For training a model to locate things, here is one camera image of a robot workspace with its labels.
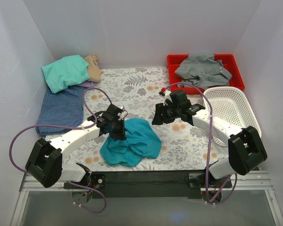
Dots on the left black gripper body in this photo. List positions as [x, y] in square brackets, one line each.
[118, 133]

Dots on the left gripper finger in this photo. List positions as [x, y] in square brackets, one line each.
[121, 129]
[119, 135]

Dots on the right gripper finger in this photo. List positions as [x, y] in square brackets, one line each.
[166, 115]
[157, 120]

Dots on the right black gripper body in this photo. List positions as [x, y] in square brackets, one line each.
[159, 114]

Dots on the teal t shirt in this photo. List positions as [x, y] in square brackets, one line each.
[141, 142]

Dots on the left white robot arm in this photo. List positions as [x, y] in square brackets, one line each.
[45, 162]

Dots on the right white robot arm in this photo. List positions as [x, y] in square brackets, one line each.
[245, 148]

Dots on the floral patterned table mat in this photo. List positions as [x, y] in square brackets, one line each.
[184, 147]

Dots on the lavender folded garment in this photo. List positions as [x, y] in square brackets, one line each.
[88, 84]

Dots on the grey crumpled shirt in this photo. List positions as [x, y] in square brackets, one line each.
[203, 71]

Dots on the blue checkered folded shirt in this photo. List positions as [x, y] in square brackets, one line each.
[64, 108]

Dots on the beige folded garment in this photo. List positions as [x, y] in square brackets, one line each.
[93, 68]

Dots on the white perforated plastic basket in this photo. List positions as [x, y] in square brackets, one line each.
[231, 105]

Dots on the mint green folded shirt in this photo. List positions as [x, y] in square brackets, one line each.
[66, 72]

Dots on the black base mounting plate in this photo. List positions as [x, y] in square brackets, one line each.
[134, 184]

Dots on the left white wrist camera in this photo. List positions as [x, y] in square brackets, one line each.
[122, 113]

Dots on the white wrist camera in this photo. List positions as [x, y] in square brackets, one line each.
[122, 113]
[166, 96]

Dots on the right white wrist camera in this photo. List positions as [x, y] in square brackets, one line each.
[166, 96]

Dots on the aluminium frame rail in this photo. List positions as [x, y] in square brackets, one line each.
[246, 201]

